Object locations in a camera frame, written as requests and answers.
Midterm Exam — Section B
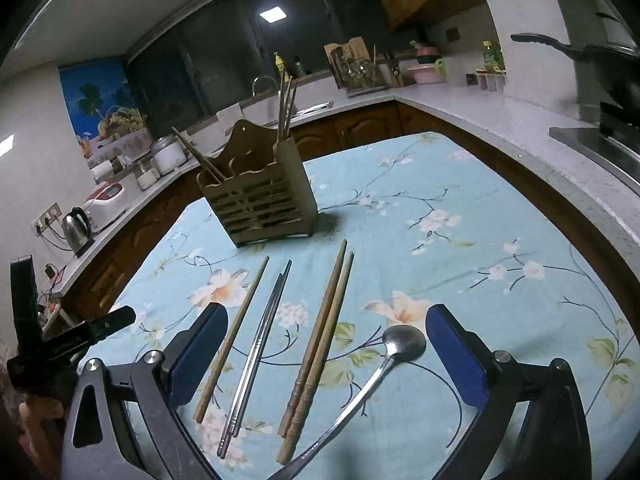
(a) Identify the white dish towel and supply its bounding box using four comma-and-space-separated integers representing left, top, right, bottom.
216, 102, 244, 124

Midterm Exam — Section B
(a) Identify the pink cooking pot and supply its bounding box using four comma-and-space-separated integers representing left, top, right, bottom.
407, 45, 444, 86

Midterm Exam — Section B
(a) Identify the glass storage jar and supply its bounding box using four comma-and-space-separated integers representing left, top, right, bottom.
134, 157, 161, 191

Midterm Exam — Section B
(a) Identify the black frying pan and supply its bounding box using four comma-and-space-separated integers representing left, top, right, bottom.
510, 12, 640, 112

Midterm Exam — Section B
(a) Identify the carved wooden chopstick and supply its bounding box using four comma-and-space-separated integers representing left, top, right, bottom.
276, 239, 348, 438
277, 251, 356, 465

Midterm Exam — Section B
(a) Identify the dark kitchen window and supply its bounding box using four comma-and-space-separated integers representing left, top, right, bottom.
125, 0, 397, 132

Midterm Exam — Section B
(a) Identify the white kitchen countertop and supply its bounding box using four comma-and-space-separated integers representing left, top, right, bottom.
54, 77, 640, 282

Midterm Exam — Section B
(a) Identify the steel kitchen sink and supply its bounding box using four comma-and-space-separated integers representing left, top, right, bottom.
262, 101, 335, 129

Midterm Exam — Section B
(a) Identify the person's left hand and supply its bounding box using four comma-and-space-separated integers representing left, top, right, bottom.
16, 394, 69, 480

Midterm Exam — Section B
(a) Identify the dish drying rack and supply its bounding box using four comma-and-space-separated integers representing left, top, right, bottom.
323, 35, 394, 99

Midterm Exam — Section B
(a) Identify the white and red appliance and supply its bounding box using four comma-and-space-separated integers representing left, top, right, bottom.
82, 182, 126, 229

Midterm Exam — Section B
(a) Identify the grey range hood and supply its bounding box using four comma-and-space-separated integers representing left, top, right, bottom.
537, 0, 640, 122

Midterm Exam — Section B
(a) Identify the wooden utensil holder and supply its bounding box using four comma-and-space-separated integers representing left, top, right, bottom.
196, 119, 317, 247

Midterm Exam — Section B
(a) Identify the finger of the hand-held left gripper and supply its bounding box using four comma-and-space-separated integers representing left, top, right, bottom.
89, 305, 137, 343
10, 254, 45, 352

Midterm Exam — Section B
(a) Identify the metal spoon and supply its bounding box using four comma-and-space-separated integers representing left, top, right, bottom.
267, 324, 427, 480

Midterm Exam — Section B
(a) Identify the steel electric kettle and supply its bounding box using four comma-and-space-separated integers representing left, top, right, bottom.
61, 206, 96, 259

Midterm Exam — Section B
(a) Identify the floral blue tablecloth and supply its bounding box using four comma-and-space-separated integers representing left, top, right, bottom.
75, 131, 640, 480

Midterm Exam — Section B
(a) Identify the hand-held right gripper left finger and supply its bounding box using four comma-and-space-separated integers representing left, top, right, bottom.
60, 302, 229, 480

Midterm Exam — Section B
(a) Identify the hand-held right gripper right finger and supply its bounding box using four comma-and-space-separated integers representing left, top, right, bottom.
425, 302, 594, 480

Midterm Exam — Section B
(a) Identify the tropical fruit wall poster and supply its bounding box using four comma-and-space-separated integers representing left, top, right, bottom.
59, 57, 152, 169

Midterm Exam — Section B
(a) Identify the wall socket strip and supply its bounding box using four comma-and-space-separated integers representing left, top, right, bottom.
31, 202, 64, 236

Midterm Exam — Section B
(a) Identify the row of spice jars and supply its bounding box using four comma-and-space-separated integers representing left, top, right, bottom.
475, 70, 507, 94

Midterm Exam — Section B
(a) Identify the chrome sink faucet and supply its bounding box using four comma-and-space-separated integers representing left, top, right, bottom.
251, 75, 282, 99

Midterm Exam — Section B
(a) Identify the metal chopstick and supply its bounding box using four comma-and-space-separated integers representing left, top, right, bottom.
216, 260, 291, 459
227, 260, 293, 438

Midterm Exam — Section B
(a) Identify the steel gas stove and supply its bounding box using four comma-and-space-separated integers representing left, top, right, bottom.
548, 102, 640, 187

